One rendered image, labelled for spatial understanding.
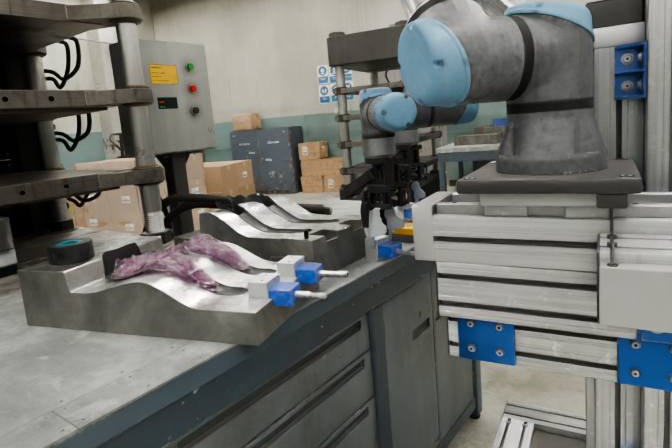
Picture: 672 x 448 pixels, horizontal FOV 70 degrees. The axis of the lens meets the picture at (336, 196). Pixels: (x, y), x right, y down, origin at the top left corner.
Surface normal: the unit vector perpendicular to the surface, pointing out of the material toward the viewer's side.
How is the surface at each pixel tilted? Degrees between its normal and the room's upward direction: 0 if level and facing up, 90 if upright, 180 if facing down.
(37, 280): 90
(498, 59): 96
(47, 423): 0
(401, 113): 90
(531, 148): 72
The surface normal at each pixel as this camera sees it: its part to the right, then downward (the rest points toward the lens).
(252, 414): 0.80, 0.03
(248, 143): -0.44, 0.18
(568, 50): 0.21, 0.13
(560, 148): -0.23, -0.14
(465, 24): 0.05, -0.55
